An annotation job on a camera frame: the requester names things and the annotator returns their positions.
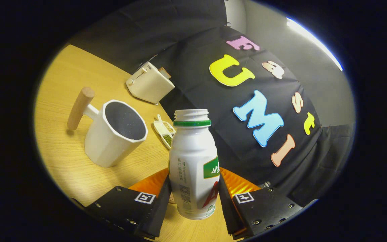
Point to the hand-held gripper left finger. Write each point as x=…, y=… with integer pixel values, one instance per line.
x=161, y=208

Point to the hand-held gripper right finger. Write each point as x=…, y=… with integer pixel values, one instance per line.
x=225, y=208

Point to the white juice bottle green collar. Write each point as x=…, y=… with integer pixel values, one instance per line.
x=190, y=158

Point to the white divided dish with beans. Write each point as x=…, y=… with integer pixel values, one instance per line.
x=161, y=129

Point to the wooden table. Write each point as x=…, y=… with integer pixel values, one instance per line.
x=66, y=161

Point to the cream toaster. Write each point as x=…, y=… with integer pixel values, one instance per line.
x=149, y=85

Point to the bread slice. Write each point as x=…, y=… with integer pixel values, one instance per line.
x=165, y=72

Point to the black backdrop cloth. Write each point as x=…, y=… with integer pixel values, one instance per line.
x=197, y=43

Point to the bright ceiling light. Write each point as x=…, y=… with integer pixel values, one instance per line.
x=311, y=40

